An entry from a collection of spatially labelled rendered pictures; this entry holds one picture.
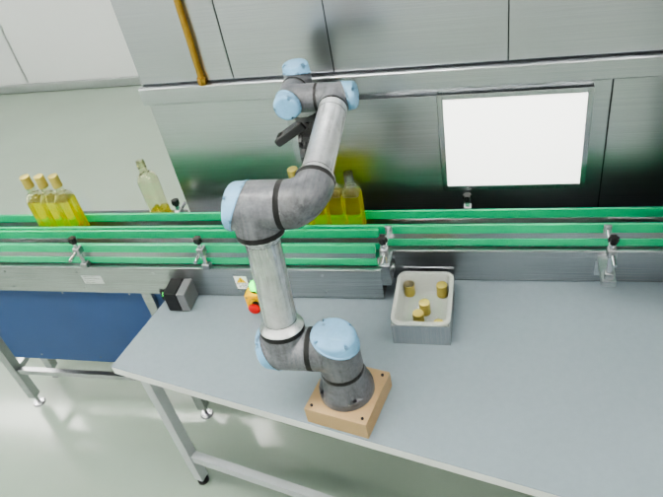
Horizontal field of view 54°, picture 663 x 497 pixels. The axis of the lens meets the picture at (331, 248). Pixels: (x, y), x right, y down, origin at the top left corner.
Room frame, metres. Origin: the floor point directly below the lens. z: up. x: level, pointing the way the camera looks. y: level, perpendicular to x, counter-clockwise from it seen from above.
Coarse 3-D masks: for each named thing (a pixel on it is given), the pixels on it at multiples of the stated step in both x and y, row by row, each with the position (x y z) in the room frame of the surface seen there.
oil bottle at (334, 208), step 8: (336, 184) 1.69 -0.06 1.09; (336, 192) 1.67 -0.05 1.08; (336, 200) 1.66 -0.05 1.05; (328, 208) 1.68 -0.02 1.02; (336, 208) 1.67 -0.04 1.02; (328, 216) 1.68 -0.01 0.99; (336, 216) 1.67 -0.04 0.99; (344, 216) 1.67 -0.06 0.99; (336, 224) 1.67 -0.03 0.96; (344, 224) 1.66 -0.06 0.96
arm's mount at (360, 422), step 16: (368, 368) 1.19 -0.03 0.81; (384, 384) 1.12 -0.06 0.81; (320, 400) 1.11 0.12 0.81; (384, 400) 1.11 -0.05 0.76; (320, 416) 1.08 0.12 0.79; (336, 416) 1.05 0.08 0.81; (352, 416) 1.04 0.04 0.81; (368, 416) 1.03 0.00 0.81; (352, 432) 1.03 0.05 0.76; (368, 432) 1.01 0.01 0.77
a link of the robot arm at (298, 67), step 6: (288, 60) 1.73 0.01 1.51; (294, 60) 1.72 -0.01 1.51; (300, 60) 1.71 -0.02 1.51; (306, 60) 1.71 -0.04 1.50; (282, 66) 1.71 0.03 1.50; (288, 66) 1.69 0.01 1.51; (294, 66) 1.68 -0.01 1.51; (300, 66) 1.68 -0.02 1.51; (306, 66) 1.68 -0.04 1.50; (288, 72) 1.68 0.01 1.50; (294, 72) 1.67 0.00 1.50; (300, 72) 1.67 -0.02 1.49; (306, 72) 1.68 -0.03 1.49; (300, 78) 1.66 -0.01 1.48; (306, 78) 1.67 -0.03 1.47
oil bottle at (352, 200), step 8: (344, 184) 1.69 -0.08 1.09; (344, 192) 1.66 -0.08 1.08; (352, 192) 1.65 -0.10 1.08; (360, 192) 1.67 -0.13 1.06; (344, 200) 1.65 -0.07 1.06; (352, 200) 1.65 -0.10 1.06; (360, 200) 1.66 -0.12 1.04; (344, 208) 1.66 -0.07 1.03; (352, 208) 1.65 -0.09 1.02; (360, 208) 1.64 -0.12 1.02; (352, 216) 1.65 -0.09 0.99; (360, 216) 1.64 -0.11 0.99; (352, 224) 1.65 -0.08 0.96; (360, 224) 1.64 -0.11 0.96
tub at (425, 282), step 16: (416, 272) 1.50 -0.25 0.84; (432, 272) 1.48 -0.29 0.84; (448, 272) 1.47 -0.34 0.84; (400, 288) 1.45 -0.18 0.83; (416, 288) 1.49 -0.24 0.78; (432, 288) 1.47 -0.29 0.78; (448, 288) 1.45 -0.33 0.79; (400, 304) 1.41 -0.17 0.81; (416, 304) 1.43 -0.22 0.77; (432, 304) 1.42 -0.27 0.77; (448, 304) 1.34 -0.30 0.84; (400, 320) 1.31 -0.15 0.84; (432, 320) 1.35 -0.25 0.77; (448, 320) 1.27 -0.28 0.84
